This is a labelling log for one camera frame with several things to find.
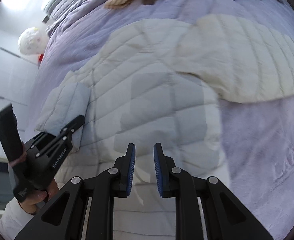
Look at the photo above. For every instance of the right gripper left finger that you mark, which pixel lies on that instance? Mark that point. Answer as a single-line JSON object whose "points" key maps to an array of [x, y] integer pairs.
{"points": [[84, 205]]}

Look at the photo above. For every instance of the cream puffer jacket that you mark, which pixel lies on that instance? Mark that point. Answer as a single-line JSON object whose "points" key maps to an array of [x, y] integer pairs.
{"points": [[160, 80]]}

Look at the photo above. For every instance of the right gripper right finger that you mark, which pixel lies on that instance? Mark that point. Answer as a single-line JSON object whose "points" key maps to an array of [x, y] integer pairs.
{"points": [[205, 208]]}

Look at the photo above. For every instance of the person's left hand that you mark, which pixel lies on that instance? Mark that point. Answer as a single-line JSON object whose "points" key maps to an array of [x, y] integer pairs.
{"points": [[29, 205]]}

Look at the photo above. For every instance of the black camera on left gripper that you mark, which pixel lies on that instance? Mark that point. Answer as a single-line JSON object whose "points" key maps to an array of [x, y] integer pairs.
{"points": [[9, 137]]}

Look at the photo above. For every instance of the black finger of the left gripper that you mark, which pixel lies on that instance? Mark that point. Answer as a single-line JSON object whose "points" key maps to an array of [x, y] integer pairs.
{"points": [[72, 127]]}

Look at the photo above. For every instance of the left forearm white sleeve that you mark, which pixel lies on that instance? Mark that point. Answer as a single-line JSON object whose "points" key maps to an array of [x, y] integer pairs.
{"points": [[13, 220]]}

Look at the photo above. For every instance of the lavender bed blanket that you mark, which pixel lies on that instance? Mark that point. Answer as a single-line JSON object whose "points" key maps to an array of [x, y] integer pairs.
{"points": [[257, 138]]}

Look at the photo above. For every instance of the white wardrobe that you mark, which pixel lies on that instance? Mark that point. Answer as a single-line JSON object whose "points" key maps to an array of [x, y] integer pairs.
{"points": [[17, 75]]}

